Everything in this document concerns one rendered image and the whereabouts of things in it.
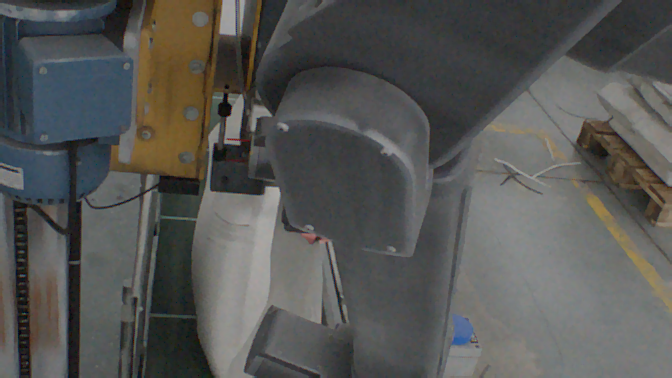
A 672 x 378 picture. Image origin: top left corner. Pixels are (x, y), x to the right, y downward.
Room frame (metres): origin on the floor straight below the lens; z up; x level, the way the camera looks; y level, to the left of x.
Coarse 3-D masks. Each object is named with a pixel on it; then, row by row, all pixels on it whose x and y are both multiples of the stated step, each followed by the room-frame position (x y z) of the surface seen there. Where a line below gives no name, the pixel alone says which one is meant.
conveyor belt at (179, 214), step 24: (216, 96) 2.66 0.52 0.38; (216, 120) 2.46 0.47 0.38; (168, 216) 1.81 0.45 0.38; (192, 216) 1.83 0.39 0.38; (168, 240) 1.70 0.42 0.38; (192, 240) 1.72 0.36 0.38; (168, 264) 1.59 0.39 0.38; (168, 288) 1.50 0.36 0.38; (168, 312) 1.41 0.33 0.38; (192, 312) 1.43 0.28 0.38; (168, 336) 1.33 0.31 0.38; (192, 336) 1.35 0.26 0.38; (168, 360) 1.26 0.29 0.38; (192, 360) 1.27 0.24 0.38
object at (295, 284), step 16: (272, 240) 1.03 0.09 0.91; (288, 240) 0.97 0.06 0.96; (304, 240) 0.90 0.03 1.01; (272, 256) 1.02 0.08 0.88; (288, 256) 0.96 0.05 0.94; (304, 256) 0.89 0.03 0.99; (320, 256) 0.78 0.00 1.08; (272, 272) 1.00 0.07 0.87; (288, 272) 0.94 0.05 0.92; (304, 272) 0.87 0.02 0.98; (320, 272) 0.75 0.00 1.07; (272, 288) 0.97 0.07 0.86; (288, 288) 0.93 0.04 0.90; (304, 288) 0.83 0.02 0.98; (320, 288) 0.72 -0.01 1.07; (272, 304) 0.93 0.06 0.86; (288, 304) 0.92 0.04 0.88; (304, 304) 0.79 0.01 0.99; (320, 304) 0.69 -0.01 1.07; (320, 320) 0.66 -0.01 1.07; (240, 352) 0.86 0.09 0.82; (240, 368) 0.83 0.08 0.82
